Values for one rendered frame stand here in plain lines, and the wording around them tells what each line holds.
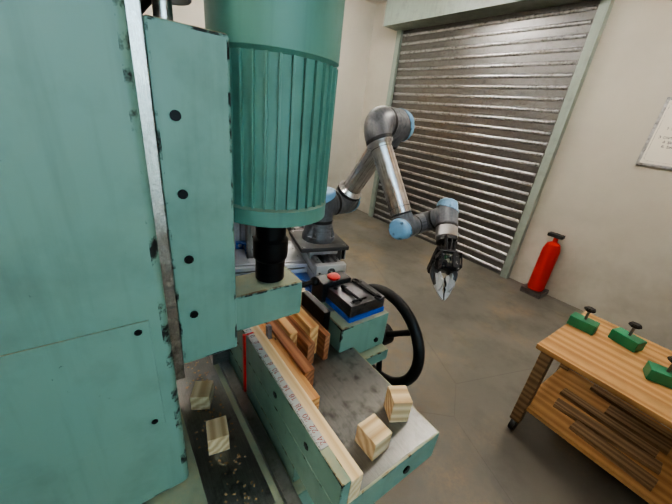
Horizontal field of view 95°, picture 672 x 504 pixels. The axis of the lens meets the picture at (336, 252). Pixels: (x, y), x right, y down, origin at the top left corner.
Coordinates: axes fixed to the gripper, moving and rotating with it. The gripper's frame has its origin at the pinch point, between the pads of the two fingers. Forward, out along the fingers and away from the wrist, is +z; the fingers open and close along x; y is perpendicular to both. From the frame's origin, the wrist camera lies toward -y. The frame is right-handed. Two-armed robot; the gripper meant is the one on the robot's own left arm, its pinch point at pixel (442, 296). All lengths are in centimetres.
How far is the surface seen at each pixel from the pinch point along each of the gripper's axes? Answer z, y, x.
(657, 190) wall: -130, -86, 186
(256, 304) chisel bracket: 20, 47, -49
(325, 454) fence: 39, 54, -34
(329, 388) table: 32, 39, -34
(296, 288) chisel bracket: 16, 45, -43
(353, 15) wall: -389, -158, -67
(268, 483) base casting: 47, 40, -41
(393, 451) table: 38, 46, -23
